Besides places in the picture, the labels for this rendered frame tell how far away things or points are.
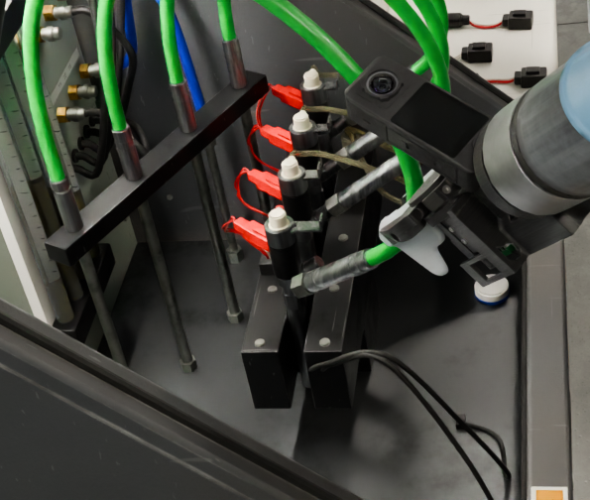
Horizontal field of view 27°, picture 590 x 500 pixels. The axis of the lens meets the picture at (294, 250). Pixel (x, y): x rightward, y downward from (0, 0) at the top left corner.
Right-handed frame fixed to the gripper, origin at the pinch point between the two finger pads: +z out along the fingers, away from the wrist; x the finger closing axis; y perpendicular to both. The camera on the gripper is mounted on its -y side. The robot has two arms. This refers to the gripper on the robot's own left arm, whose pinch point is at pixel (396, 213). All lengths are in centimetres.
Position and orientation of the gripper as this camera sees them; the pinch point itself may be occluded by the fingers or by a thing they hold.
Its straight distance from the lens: 97.2
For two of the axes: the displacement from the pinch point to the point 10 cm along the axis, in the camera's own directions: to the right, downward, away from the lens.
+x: 6.2, -7.0, 3.5
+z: -2.8, 2.2, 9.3
